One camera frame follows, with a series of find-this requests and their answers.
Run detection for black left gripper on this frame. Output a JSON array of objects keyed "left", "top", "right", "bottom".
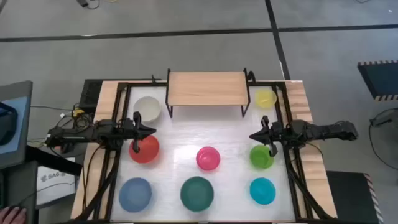
[{"left": 123, "top": 111, "right": 157, "bottom": 154}]

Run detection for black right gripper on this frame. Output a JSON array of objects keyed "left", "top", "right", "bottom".
[{"left": 249, "top": 115, "right": 284, "bottom": 157}]

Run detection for red bowl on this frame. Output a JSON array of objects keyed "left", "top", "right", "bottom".
[{"left": 129, "top": 134, "right": 161, "bottom": 164}]

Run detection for lime green bowl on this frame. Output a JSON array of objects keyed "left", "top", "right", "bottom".
[{"left": 249, "top": 144, "right": 275, "bottom": 170}]

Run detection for white bowl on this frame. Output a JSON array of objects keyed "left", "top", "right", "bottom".
[{"left": 132, "top": 95, "right": 162, "bottom": 123}]

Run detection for yellow bowl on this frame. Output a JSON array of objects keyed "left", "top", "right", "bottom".
[{"left": 254, "top": 88, "right": 277, "bottom": 109}]

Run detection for cyan bowl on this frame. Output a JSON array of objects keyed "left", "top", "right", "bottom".
[{"left": 249, "top": 177, "right": 277, "bottom": 206}]

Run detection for pink bowl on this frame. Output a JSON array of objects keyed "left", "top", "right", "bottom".
[{"left": 195, "top": 146, "right": 221, "bottom": 172}]

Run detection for dark green bowl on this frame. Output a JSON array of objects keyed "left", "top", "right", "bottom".
[{"left": 180, "top": 175, "right": 215, "bottom": 213}]

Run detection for wooden shelf black legs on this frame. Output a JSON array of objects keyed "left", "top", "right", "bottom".
[{"left": 164, "top": 67, "right": 252, "bottom": 118}]

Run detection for blue bowl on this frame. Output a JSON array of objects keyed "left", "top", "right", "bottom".
[{"left": 118, "top": 177, "right": 153, "bottom": 213}]

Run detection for black perforated box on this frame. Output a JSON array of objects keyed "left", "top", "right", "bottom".
[{"left": 79, "top": 79, "right": 105, "bottom": 114}]

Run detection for black desk beam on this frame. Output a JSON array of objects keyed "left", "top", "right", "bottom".
[{"left": 26, "top": 145, "right": 84, "bottom": 177}]

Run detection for blue pad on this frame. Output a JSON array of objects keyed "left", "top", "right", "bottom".
[{"left": 0, "top": 95, "right": 31, "bottom": 156}]

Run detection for blue mat striped border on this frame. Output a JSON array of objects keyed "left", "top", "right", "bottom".
[{"left": 357, "top": 59, "right": 398, "bottom": 102}]

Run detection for dark round object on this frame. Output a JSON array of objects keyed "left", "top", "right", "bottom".
[{"left": 0, "top": 101, "right": 19, "bottom": 146}]

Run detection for dark desk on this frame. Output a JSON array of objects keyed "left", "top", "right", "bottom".
[{"left": 0, "top": 161, "right": 40, "bottom": 224}]

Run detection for black power adapter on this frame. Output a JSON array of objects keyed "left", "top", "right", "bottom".
[{"left": 76, "top": 0, "right": 101, "bottom": 10}]

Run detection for person's hand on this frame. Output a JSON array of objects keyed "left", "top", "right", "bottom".
[{"left": 0, "top": 206, "right": 28, "bottom": 224}]

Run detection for black metal table frame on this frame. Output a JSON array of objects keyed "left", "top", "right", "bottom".
[{"left": 74, "top": 80, "right": 336, "bottom": 223}]

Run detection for black cable bundle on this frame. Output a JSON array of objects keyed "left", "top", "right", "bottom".
[{"left": 60, "top": 105, "right": 96, "bottom": 131}]

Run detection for black device with cable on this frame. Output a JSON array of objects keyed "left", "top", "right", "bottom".
[{"left": 368, "top": 107, "right": 398, "bottom": 171}]

